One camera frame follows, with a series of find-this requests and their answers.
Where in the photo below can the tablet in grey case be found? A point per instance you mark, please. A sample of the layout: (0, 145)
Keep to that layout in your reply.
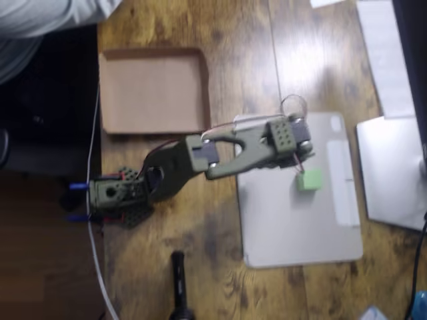
(293, 226)

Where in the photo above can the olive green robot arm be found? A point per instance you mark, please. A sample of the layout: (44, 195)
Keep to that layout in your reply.
(248, 138)

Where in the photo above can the blue round object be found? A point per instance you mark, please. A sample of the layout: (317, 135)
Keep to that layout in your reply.
(421, 305)

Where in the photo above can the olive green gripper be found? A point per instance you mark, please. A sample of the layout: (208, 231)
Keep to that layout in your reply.
(289, 165)

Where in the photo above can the black camera stand pole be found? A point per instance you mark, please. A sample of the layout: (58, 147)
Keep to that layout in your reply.
(179, 283)

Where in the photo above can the black monitor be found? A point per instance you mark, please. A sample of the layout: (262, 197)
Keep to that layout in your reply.
(417, 50)

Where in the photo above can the white foam strip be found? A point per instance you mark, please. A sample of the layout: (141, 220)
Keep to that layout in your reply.
(383, 60)

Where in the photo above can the white paper sheet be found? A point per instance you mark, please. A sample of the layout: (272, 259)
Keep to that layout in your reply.
(322, 2)

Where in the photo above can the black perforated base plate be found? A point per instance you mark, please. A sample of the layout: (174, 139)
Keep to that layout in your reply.
(133, 216)

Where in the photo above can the person in grey shirt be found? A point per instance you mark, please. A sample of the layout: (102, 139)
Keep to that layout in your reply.
(33, 16)

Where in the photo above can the white small box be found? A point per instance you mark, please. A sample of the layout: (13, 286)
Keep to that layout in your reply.
(373, 314)

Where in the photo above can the brown cardboard tray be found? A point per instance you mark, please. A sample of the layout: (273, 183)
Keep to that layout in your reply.
(153, 93)

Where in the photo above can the green cube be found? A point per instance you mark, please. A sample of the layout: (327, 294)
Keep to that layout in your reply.
(311, 180)

